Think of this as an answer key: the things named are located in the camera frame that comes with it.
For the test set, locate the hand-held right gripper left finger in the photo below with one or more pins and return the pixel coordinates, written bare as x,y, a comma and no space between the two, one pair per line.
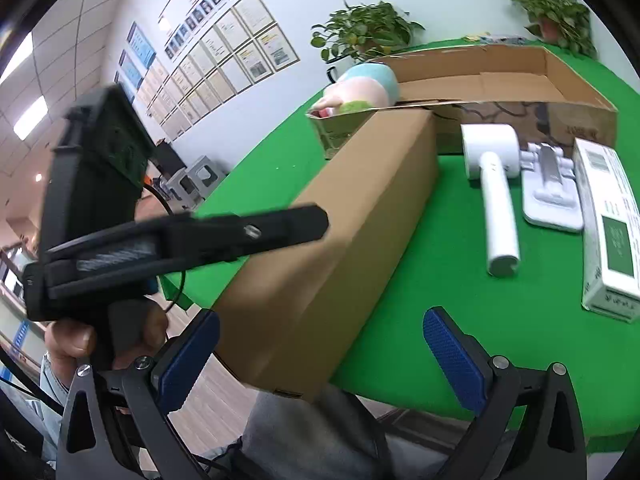
185,365

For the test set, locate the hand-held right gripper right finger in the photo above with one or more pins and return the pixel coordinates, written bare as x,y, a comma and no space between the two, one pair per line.
455,360

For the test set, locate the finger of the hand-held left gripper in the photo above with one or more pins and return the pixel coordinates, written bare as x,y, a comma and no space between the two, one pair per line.
250,232

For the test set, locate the brown cardboard insert tray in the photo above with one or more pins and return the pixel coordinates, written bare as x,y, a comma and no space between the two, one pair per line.
325,260

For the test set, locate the grey vacuum brush head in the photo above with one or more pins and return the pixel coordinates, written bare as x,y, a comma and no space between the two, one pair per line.
550,200

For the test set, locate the brown cardboard box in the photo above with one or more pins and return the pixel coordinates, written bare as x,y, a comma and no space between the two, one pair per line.
500,85

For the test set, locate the person's left hand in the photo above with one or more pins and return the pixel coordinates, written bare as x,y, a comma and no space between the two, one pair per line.
70,340

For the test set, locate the grey plastic stool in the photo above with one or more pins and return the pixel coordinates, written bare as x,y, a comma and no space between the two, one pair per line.
182,190
207,175

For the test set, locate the ceiling light panel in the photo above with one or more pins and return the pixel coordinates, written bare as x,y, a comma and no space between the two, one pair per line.
17,57
31,119

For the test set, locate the person's grey trouser leg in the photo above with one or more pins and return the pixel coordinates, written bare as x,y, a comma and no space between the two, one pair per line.
310,435

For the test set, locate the pink plush pig toy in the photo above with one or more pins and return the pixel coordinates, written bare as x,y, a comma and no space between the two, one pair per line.
360,87

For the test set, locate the white and green carton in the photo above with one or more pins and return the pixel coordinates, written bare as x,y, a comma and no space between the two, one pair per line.
610,260

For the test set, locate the large potted green plant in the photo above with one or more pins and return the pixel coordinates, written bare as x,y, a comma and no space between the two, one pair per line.
365,25

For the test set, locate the yellow snack packet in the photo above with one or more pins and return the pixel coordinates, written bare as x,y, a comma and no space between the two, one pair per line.
472,38

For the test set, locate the patterned snack packet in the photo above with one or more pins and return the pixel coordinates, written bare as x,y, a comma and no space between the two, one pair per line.
505,39

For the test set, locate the small potted green plant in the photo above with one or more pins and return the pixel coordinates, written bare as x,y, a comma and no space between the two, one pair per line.
550,5

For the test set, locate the blue wall poster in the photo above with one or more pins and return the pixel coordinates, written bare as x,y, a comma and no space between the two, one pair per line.
131,72
142,45

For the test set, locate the wall of framed certificates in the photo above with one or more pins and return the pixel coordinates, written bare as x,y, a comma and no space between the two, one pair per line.
225,60

